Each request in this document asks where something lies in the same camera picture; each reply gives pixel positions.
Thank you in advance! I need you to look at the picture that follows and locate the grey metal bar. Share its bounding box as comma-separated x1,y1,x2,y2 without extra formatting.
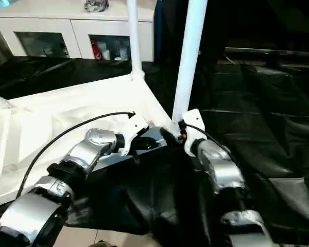
224,47,309,57

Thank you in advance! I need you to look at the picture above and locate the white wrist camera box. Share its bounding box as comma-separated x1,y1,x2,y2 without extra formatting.
120,112,152,157
178,108,207,157

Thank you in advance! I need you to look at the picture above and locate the black mat cloth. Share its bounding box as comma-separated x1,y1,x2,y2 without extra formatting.
0,55,309,244

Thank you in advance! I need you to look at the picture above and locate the grey bundle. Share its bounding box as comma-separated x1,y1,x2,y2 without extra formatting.
83,0,111,13

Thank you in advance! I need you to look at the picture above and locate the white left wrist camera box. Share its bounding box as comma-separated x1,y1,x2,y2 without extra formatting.
120,112,152,157

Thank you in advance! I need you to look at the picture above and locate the white glass-door cabinet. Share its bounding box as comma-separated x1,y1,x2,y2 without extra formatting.
0,0,156,63

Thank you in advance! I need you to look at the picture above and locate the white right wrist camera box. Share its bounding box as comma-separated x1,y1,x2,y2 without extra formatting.
178,108,207,157

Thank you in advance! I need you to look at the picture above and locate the white plastic table top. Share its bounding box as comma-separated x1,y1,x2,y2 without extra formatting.
0,70,181,207

